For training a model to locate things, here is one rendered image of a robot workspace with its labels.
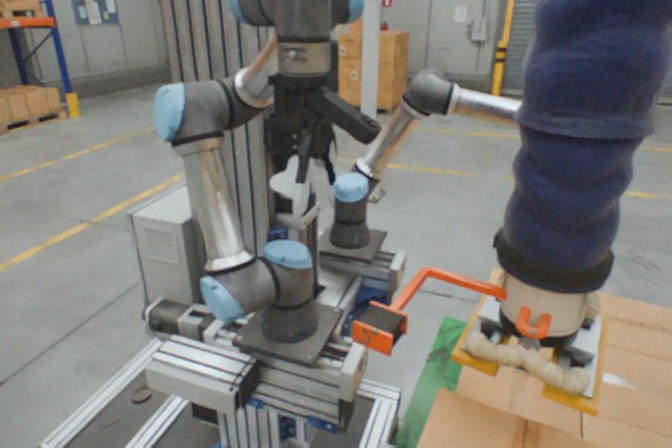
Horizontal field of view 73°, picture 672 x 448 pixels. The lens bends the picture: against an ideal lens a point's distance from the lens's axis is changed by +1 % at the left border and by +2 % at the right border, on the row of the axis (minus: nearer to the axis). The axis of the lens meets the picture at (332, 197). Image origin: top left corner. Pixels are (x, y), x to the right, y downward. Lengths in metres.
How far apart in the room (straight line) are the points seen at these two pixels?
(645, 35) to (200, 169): 0.84
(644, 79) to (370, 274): 1.01
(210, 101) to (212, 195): 0.20
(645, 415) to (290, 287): 1.33
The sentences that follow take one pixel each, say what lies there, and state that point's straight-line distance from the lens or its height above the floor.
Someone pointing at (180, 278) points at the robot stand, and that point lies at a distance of 1.49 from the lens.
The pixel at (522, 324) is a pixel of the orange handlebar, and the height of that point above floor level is 1.21.
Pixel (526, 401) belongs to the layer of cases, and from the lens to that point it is 1.85.
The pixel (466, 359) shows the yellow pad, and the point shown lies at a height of 1.09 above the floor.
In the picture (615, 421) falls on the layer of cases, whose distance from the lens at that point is 1.91.
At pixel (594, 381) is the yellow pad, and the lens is 1.14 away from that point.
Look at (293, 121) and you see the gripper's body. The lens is 0.65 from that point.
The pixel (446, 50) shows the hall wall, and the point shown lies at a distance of 10.67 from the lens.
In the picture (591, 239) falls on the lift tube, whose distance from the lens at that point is 0.99.
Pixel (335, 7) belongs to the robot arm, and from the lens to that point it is 0.78.
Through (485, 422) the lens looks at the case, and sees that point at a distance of 1.18.
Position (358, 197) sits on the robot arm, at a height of 1.22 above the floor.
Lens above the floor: 1.81
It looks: 23 degrees down
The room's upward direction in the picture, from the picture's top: straight up
